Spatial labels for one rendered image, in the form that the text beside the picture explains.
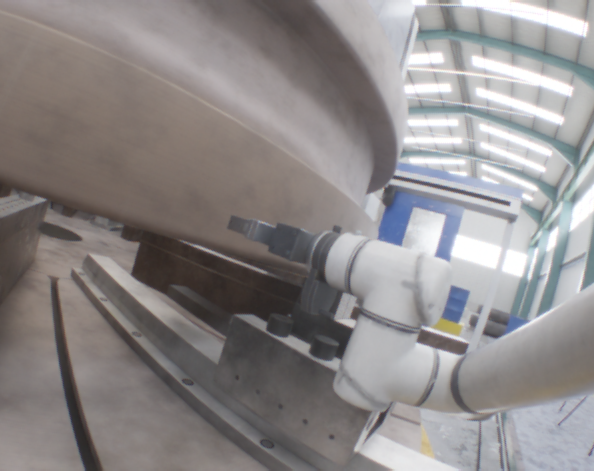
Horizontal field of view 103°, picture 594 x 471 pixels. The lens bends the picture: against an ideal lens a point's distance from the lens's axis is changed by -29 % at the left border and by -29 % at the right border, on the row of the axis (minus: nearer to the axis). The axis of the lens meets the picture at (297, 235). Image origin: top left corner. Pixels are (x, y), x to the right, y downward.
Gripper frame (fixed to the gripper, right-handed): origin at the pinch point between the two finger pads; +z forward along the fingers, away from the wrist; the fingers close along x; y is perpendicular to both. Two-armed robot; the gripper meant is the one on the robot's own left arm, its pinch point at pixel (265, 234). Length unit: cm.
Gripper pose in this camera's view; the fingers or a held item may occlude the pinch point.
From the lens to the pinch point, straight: 60.4
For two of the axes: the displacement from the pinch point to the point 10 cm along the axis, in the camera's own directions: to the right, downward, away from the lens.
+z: -7.2, -2.3, 6.5
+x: -6.1, -2.3, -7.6
